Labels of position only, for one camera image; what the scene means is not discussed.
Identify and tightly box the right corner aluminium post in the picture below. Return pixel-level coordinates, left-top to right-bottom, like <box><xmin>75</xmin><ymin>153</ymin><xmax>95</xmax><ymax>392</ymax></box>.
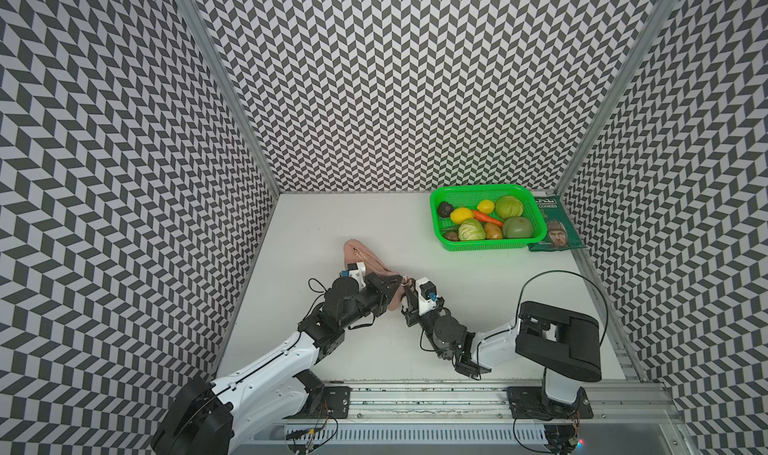
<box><xmin>554</xmin><ymin>0</ymin><xmax>680</xmax><ymax>195</ymax></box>

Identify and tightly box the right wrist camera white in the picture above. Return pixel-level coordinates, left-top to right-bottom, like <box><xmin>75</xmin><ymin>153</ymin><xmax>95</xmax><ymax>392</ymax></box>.
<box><xmin>415</xmin><ymin>277</ymin><xmax>439</xmax><ymax>316</ymax></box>

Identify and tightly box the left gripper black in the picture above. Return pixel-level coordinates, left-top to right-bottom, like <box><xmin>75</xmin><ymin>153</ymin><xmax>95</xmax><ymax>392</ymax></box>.
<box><xmin>340</xmin><ymin>271</ymin><xmax>401</xmax><ymax>329</ymax></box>

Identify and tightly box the orange carrot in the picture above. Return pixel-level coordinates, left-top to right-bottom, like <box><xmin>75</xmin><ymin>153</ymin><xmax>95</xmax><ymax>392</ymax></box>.
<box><xmin>472</xmin><ymin>210</ymin><xmax>504</xmax><ymax>227</ymax></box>

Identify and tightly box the aluminium front rail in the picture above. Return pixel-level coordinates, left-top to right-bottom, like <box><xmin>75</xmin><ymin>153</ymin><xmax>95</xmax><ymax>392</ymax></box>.
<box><xmin>340</xmin><ymin>379</ymin><xmax>683</xmax><ymax>424</ymax></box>

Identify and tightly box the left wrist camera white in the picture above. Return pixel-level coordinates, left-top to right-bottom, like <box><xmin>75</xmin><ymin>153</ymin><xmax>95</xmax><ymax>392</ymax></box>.
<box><xmin>340</xmin><ymin>262</ymin><xmax>367</xmax><ymax>289</ymax></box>

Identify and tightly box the dark brown round fruit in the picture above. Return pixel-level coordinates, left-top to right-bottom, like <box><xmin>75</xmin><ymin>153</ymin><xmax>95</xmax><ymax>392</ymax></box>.
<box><xmin>436</xmin><ymin>201</ymin><xmax>455</xmax><ymax>218</ymax></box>

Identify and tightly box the brown potato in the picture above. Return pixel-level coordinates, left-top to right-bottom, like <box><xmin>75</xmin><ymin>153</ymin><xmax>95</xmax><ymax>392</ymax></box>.
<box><xmin>484</xmin><ymin>223</ymin><xmax>504</xmax><ymax>240</ymax></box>

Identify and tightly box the green plastic basket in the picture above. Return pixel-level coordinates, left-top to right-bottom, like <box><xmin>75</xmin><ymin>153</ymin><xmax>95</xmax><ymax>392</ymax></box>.
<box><xmin>430</xmin><ymin>184</ymin><xmax>547</xmax><ymax>251</ymax></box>

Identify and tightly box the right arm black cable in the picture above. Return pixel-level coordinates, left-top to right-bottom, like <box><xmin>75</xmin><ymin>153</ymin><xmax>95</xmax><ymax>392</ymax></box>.
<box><xmin>517</xmin><ymin>269</ymin><xmax>610</xmax><ymax>348</ymax></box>

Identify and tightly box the green apple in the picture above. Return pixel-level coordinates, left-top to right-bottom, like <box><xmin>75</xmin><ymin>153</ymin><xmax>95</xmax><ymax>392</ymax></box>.
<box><xmin>502</xmin><ymin>216</ymin><xmax>535</xmax><ymax>239</ymax></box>

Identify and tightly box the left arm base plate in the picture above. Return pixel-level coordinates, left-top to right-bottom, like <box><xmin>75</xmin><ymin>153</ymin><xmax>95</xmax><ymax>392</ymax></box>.
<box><xmin>297</xmin><ymin>386</ymin><xmax>352</xmax><ymax>420</ymax></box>

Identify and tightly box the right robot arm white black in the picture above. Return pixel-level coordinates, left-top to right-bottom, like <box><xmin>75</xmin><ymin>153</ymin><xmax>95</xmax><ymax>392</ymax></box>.
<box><xmin>401</xmin><ymin>278</ymin><xmax>602</xmax><ymax>408</ymax></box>

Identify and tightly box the pink fabric bag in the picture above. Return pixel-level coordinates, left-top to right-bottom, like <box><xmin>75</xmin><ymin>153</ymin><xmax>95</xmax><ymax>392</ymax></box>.
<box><xmin>343</xmin><ymin>239</ymin><xmax>398</xmax><ymax>277</ymax></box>

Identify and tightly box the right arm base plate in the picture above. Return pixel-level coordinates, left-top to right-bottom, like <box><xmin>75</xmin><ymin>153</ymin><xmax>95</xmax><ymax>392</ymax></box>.
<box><xmin>506</xmin><ymin>386</ymin><xmax>594</xmax><ymax>421</ymax></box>

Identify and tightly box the green cabbage back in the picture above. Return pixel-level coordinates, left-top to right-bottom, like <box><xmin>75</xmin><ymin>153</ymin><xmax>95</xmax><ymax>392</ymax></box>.
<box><xmin>495</xmin><ymin>195</ymin><xmax>524</xmax><ymax>220</ymax></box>

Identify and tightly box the green snack packet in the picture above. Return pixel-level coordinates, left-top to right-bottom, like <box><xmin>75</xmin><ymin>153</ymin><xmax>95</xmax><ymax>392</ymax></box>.
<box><xmin>528</xmin><ymin>195</ymin><xmax>586</xmax><ymax>252</ymax></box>

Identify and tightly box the left corner aluminium post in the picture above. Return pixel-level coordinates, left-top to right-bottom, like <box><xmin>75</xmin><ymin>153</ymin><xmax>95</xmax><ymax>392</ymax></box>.
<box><xmin>175</xmin><ymin>0</ymin><xmax>281</xmax><ymax>197</ymax></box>

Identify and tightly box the yellow lemon large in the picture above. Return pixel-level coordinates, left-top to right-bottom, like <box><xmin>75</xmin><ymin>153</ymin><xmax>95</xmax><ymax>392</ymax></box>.
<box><xmin>449</xmin><ymin>207</ymin><xmax>475</xmax><ymax>225</ymax></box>

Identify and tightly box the yellow lemon small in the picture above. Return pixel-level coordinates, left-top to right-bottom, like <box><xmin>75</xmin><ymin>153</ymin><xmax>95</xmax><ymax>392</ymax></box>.
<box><xmin>477</xmin><ymin>199</ymin><xmax>496</xmax><ymax>215</ymax></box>

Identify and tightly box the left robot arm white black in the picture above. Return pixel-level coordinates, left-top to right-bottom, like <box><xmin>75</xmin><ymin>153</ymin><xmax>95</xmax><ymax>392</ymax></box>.
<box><xmin>150</xmin><ymin>270</ymin><xmax>403</xmax><ymax>454</ymax></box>

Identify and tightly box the light green cabbage front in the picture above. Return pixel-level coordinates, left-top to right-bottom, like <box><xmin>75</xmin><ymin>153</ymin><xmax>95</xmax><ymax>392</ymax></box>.
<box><xmin>458</xmin><ymin>218</ymin><xmax>486</xmax><ymax>241</ymax></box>

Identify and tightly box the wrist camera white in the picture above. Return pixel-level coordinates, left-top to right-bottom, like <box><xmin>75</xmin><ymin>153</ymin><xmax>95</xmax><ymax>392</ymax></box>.
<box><xmin>340</xmin><ymin>262</ymin><xmax>367</xmax><ymax>289</ymax></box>
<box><xmin>415</xmin><ymin>277</ymin><xmax>439</xmax><ymax>316</ymax></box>

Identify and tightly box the corner aluminium post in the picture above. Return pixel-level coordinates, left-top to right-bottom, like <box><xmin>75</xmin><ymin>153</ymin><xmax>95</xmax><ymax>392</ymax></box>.
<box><xmin>554</xmin><ymin>0</ymin><xmax>680</xmax><ymax>195</ymax></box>
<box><xmin>175</xmin><ymin>0</ymin><xmax>281</xmax><ymax>197</ymax></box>

